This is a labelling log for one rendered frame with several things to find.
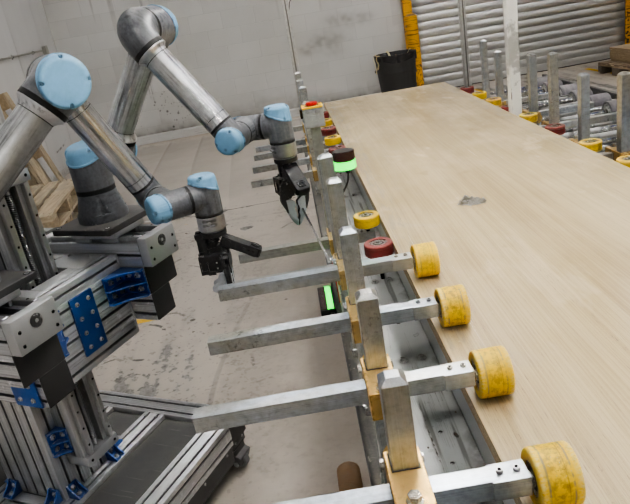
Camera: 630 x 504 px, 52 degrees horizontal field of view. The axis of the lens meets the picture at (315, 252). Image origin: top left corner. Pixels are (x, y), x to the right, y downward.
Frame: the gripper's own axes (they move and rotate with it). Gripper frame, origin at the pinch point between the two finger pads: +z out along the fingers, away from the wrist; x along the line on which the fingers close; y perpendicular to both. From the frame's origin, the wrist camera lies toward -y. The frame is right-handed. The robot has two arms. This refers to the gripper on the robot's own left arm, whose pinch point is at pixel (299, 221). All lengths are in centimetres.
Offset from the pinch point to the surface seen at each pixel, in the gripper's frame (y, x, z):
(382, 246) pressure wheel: -31.6, -11.2, 2.4
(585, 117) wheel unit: 22, -135, 0
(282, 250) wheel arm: 3.7, 5.9, 9.0
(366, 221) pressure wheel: -8.0, -18.7, 3.4
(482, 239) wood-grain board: -46, -33, 3
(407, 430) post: -116, 31, -10
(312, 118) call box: 24.3, -19.4, -25.0
